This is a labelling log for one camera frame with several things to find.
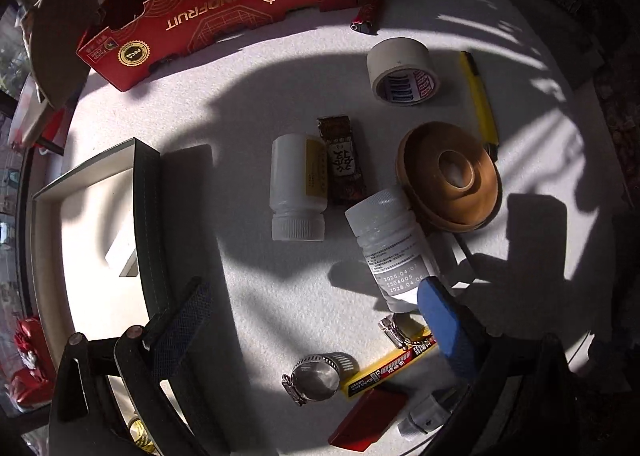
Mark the grey shallow tray box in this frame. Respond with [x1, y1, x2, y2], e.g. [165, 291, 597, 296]
[31, 137, 168, 456]

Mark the beige masking tape roll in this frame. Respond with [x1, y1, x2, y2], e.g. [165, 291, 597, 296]
[366, 38, 441, 106]

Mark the white plug adapter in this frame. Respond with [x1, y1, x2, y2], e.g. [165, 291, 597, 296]
[398, 393, 453, 442]

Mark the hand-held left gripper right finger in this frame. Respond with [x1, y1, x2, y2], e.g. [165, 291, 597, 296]
[417, 276, 601, 456]

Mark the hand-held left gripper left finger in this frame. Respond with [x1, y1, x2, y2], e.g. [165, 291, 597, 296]
[49, 277, 231, 456]

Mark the small metal hose clamp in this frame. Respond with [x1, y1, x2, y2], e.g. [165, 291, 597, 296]
[378, 314, 426, 351]

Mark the white bottle with blue label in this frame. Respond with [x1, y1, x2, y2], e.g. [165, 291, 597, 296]
[344, 188, 441, 313]

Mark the red plastic stool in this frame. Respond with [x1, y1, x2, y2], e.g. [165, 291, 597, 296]
[10, 366, 53, 409]

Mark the red cardboard fruit box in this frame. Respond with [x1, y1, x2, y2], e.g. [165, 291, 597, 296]
[76, 0, 367, 92]

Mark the brown snack bar packet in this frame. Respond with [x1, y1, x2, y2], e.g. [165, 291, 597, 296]
[316, 115, 372, 208]

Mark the red rectangular case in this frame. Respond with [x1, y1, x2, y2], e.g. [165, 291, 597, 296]
[328, 388, 407, 452]

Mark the white bottle with yellow label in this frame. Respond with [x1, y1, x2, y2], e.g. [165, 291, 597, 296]
[270, 134, 330, 242]

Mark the large metal hose clamp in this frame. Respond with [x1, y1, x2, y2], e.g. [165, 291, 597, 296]
[281, 352, 360, 407]

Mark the red patterned bag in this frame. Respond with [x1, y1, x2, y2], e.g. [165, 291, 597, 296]
[14, 317, 46, 369]

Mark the brown round dish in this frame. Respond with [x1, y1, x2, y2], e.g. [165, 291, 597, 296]
[396, 122, 502, 233]

